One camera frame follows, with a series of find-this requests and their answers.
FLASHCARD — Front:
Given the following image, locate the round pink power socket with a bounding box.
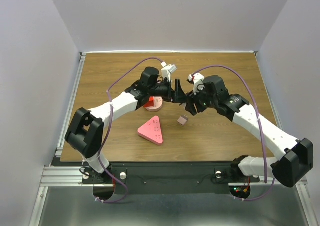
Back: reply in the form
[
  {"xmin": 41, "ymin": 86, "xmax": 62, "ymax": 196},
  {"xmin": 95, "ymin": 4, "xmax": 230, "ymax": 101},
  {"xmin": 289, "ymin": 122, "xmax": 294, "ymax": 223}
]
[{"xmin": 143, "ymin": 96, "xmax": 163, "ymax": 112}]

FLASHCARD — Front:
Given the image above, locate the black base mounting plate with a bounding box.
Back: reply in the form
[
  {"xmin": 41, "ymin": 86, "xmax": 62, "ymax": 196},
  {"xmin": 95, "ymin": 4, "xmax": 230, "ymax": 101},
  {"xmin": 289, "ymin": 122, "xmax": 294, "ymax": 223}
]
[{"xmin": 81, "ymin": 161, "xmax": 260, "ymax": 195}]

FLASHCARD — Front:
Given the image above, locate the aluminium left side rail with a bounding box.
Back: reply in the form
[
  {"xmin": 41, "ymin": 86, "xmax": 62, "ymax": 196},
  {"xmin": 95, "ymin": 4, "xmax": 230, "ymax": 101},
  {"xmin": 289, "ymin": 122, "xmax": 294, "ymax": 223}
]
[{"xmin": 56, "ymin": 52, "xmax": 87, "ymax": 151}]

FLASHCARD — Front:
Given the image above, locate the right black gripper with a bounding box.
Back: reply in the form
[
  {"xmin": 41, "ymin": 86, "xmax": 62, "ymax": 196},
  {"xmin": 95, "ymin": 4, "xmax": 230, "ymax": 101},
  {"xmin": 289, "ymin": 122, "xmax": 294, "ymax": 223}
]
[{"xmin": 184, "ymin": 82, "xmax": 218, "ymax": 116}]

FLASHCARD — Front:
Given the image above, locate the small pink square adapter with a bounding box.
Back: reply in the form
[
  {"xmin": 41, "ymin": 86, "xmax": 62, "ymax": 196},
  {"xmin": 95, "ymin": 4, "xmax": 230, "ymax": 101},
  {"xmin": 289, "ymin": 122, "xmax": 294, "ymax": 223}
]
[{"xmin": 177, "ymin": 115, "xmax": 189, "ymax": 126}]

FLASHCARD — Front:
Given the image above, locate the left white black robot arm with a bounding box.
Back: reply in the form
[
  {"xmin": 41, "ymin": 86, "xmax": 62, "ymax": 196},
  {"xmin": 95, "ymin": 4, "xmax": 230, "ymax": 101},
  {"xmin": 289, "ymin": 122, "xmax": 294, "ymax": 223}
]
[{"xmin": 64, "ymin": 64, "xmax": 186, "ymax": 183}]

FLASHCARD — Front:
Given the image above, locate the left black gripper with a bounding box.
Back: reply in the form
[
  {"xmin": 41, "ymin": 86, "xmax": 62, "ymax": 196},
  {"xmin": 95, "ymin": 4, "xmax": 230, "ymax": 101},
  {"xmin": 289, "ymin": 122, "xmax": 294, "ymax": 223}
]
[{"xmin": 148, "ymin": 78, "xmax": 185, "ymax": 104}]

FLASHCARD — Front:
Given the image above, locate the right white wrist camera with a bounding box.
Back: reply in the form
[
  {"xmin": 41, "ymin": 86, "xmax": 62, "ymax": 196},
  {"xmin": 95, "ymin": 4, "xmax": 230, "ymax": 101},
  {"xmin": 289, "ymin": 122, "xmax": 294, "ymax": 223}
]
[{"xmin": 187, "ymin": 73, "xmax": 205, "ymax": 95}]

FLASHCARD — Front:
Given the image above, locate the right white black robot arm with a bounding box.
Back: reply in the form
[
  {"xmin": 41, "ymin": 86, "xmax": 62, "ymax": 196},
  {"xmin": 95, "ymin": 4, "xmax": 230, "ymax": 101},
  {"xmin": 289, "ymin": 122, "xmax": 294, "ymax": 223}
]
[{"xmin": 185, "ymin": 73, "xmax": 314, "ymax": 188}]

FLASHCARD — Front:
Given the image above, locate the red cube plug adapter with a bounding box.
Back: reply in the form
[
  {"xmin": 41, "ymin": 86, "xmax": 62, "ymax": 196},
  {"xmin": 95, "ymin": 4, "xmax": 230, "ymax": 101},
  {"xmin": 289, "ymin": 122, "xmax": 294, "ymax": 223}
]
[{"xmin": 144, "ymin": 96, "xmax": 155, "ymax": 108}]

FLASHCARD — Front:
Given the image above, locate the aluminium rail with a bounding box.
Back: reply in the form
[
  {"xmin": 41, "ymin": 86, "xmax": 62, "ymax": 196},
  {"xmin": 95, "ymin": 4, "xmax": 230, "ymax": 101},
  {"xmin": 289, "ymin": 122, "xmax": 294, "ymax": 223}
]
[
  {"xmin": 39, "ymin": 163, "xmax": 308, "ymax": 187},
  {"xmin": 56, "ymin": 52, "xmax": 87, "ymax": 151}
]

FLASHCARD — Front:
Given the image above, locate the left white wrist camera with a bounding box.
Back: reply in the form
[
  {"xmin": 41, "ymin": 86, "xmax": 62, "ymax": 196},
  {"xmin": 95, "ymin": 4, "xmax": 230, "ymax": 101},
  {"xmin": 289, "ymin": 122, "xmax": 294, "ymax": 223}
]
[{"xmin": 161, "ymin": 61, "xmax": 177, "ymax": 82}]

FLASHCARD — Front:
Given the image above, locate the aluminium front rail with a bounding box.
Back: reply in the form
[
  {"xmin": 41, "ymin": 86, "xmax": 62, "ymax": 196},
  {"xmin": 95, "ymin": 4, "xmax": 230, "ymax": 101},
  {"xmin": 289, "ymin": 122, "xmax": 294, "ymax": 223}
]
[{"xmin": 39, "ymin": 163, "xmax": 308, "ymax": 187}]

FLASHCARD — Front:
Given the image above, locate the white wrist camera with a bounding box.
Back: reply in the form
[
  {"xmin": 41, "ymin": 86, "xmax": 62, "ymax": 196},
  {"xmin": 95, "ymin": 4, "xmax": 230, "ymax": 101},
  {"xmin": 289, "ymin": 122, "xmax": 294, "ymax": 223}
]
[
  {"xmin": 161, "ymin": 61, "xmax": 177, "ymax": 82},
  {"xmin": 187, "ymin": 73, "xmax": 205, "ymax": 95}
]

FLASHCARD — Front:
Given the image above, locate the pink triangular power strip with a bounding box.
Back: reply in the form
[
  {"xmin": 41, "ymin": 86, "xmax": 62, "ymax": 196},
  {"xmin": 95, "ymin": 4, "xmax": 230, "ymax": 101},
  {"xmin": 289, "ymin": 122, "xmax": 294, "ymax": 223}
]
[{"xmin": 137, "ymin": 116, "xmax": 164, "ymax": 146}]

